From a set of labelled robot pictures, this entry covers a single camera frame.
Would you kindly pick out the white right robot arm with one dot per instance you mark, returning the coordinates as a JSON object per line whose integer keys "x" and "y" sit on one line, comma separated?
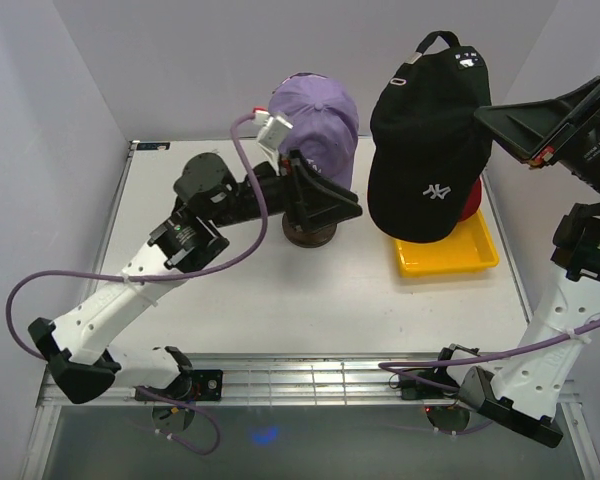
{"x": 519, "y": 389}

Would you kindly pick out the beige mannequin head stand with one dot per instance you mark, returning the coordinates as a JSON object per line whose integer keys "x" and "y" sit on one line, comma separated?
{"x": 302, "y": 239}

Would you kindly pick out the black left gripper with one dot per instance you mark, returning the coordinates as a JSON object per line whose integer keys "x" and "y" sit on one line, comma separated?
{"x": 311, "y": 199}

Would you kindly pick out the yellow plastic tray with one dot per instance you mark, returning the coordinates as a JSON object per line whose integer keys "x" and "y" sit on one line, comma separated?
{"x": 469, "y": 248}

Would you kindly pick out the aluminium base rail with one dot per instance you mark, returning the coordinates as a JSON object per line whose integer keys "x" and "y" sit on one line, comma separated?
{"x": 261, "y": 381}

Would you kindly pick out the black NY baseball cap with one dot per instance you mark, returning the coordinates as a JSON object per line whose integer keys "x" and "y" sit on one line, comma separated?
{"x": 429, "y": 150}

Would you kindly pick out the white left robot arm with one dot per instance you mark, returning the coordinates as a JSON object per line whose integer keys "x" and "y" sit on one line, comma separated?
{"x": 78, "y": 346}

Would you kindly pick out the red baseball cap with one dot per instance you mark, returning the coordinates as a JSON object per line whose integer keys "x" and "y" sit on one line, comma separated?
{"x": 472, "y": 200}

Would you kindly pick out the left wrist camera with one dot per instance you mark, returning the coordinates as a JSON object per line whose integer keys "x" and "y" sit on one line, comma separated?
{"x": 273, "y": 130}

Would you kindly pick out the lavender baseball cap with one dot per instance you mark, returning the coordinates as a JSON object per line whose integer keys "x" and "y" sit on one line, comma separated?
{"x": 325, "y": 124}

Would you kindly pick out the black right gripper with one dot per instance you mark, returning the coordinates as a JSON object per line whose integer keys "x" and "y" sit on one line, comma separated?
{"x": 529, "y": 128}

